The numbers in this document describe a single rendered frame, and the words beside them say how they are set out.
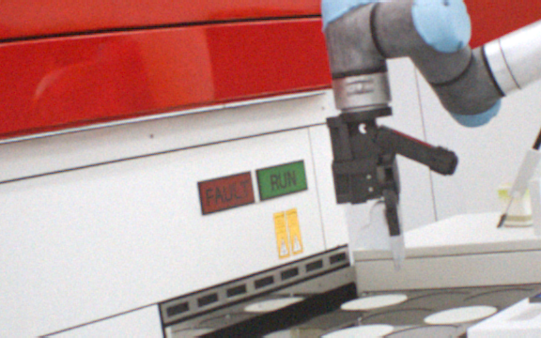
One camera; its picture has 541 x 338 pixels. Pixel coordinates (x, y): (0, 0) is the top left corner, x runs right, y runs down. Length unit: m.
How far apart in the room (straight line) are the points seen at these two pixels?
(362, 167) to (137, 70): 0.31
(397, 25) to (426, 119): 3.56
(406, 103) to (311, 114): 3.02
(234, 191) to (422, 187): 3.25
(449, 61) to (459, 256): 0.43
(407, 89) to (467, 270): 3.12
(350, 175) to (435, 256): 0.38
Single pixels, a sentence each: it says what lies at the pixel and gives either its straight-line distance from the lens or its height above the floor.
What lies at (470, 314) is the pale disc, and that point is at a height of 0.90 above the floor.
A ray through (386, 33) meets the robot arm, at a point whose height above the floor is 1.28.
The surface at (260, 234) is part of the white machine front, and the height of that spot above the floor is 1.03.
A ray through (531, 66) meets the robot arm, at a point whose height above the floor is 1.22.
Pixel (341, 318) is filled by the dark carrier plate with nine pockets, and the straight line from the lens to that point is 1.80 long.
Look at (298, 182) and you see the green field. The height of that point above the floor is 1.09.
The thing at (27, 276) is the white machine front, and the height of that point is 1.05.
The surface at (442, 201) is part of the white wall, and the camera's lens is 5.16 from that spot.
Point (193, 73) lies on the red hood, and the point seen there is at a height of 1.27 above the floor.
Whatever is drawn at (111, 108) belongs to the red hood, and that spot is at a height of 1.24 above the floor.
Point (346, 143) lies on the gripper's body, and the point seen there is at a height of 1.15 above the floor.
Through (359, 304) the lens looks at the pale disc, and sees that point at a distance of 1.89.
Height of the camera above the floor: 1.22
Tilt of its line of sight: 3 degrees down
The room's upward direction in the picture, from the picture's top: 8 degrees counter-clockwise
